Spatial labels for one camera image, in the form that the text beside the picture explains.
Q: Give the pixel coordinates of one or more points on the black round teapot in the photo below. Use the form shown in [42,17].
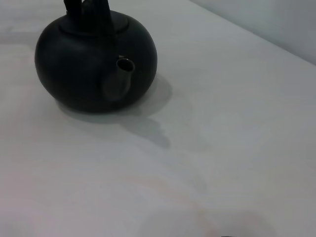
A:
[74,69]

